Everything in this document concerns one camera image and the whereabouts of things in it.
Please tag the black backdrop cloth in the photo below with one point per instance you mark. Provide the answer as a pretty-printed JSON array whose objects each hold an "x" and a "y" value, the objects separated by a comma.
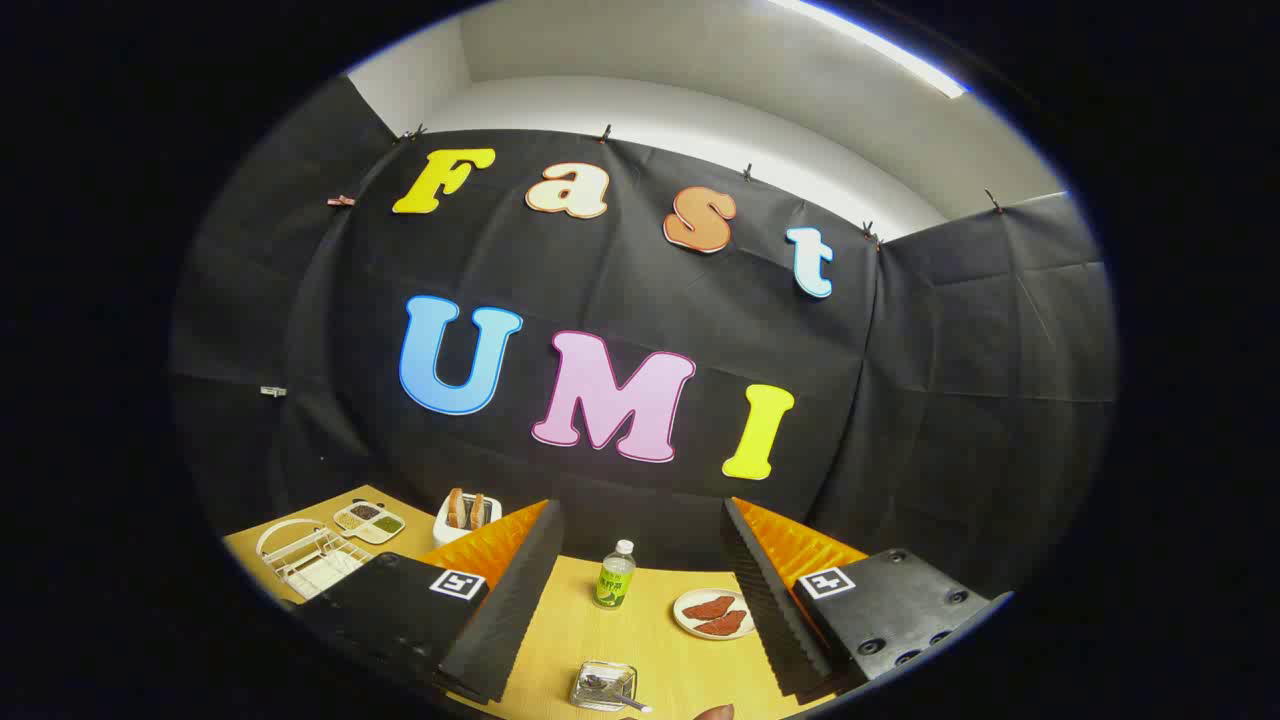
[{"x": 620, "y": 290}]

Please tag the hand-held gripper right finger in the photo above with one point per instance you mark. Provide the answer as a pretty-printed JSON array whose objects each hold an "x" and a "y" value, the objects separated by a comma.
[{"x": 765, "y": 610}]

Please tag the red meat piece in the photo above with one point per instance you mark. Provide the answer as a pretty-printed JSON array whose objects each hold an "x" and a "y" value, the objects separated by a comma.
[
  {"x": 725, "y": 625},
  {"x": 708, "y": 607}
]

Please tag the cream plate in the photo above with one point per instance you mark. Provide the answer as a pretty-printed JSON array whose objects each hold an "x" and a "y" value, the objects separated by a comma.
[{"x": 688, "y": 624}]

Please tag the toast bread slice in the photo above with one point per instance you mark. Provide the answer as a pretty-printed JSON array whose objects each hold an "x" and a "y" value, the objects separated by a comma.
[
  {"x": 455, "y": 508},
  {"x": 478, "y": 510}
]

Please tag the white toaster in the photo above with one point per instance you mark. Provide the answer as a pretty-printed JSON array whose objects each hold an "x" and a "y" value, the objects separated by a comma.
[{"x": 460, "y": 537}]

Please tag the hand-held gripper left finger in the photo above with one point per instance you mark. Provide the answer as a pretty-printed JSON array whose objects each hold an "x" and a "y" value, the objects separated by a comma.
[{"x": 510, "y": 610}]

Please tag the green label drink bottle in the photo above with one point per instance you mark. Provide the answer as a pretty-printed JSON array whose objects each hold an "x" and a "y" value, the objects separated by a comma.
[{"x": 614, "y": 585}]

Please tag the divided dish of grains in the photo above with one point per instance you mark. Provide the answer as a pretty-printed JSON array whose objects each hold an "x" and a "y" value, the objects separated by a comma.
[{"x": 368, "y": 522}]

